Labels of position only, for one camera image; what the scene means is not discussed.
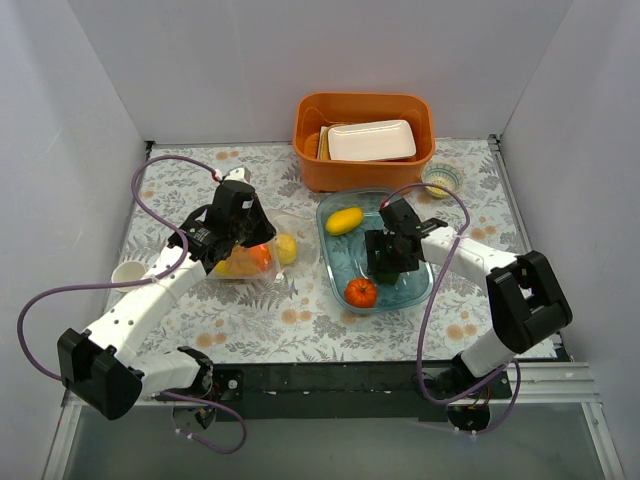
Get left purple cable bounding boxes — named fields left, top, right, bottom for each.
left=17, top=154, right=249, bottom=455

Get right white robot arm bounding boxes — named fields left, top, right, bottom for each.
left=365, top=199, right=573, bottom=400

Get floral tablecloth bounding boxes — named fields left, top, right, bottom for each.
left=122, top=140, right=525, bottom=363

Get brown fried chicken piece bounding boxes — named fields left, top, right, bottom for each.
left=221, top=246, right=259, bottom=277

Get orange plastic basin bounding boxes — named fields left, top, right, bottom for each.
left=292, top=92, right=436, bottom=192

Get small orange pumpkin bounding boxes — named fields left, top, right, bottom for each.
left=344, top=277, right=377, bottom=309

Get white cup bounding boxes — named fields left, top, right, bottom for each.
left=111, top=260, right=146, bottom=284

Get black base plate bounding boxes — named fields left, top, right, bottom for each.
left=207, top=361, right=512, bottom=430

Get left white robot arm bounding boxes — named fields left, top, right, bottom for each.
left=57, top=178, right=276, bottom=420

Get small patterned bowl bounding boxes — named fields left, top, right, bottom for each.
left=423, top=162, right=464, bottom=199

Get pale yellow lemon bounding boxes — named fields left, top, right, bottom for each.
left=275, top=234, right=297, bottom=266

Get tan plates in basin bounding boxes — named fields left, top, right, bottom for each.
left=304, top=124, right=338, bottom=160

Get orange fruit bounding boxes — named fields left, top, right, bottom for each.
left=248, top=244, right=272, bottom=272

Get clear blue glass dish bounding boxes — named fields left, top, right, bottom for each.
left=315, top=187, right=435, bottom=315

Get white rectangular tray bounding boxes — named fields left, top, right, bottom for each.
left=326, top=119, right=417, bottom=162

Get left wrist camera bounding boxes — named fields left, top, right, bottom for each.
left=211, top=167, right=251, bottom=184

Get yellow mango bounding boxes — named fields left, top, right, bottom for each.
left=325, top=207, right=364, bottom=236

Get clear zip top bag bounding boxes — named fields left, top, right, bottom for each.
left=207, top=209, right=320, bottom=281

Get bright yellow lemon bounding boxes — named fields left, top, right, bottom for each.
left=213, top=260, right=229, bottom=276

